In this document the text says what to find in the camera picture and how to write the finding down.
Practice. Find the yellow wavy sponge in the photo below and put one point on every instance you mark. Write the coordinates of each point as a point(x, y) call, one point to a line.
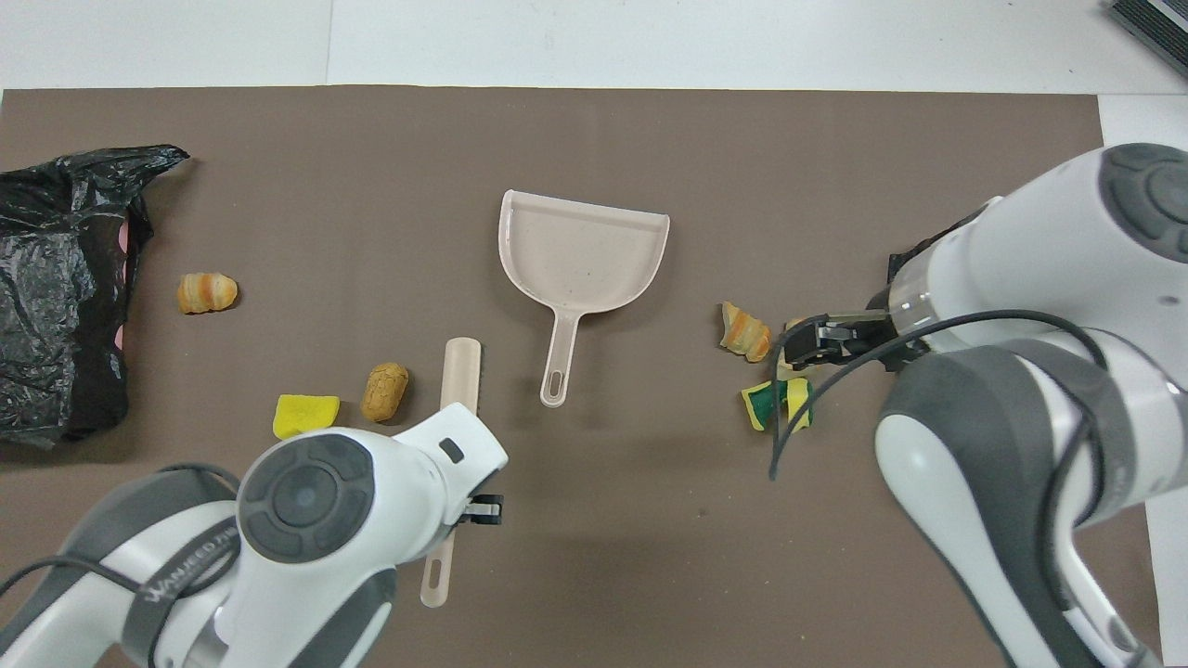
point(304, 415)

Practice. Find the golden toy croissant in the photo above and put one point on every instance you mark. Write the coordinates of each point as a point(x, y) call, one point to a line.
point(207, 292)

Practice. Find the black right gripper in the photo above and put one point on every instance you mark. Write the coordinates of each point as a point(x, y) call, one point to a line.
point(877, 339)

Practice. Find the beige brush black bristles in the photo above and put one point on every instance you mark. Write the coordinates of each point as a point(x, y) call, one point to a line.
point(461, 371)

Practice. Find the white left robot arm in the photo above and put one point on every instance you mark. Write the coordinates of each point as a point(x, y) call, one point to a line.
point(306, 501)

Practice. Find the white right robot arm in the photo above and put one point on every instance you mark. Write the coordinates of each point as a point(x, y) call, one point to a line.
point(1039, 278)

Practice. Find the left black trash bag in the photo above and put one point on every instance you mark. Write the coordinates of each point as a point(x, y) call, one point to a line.
point(56, 278)

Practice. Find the striped toy croissant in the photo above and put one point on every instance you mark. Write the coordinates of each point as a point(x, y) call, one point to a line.
point(792, 374)
point(744, 331)

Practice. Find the dark grey ribbed device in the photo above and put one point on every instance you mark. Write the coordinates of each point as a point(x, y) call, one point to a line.
point(1155, 28)

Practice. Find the yellow green scouring sponge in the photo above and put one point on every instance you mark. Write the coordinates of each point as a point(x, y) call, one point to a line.
point(798, 405)
point(761, 405)

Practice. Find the brown oval bread roll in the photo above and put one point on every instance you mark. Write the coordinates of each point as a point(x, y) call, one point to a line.
point(384, 391)

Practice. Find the beige plastic dustpan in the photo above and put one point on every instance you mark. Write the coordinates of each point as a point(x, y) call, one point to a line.
point(580, 250)

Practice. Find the brown table mat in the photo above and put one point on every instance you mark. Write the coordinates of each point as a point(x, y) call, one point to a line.
point(594, 139)

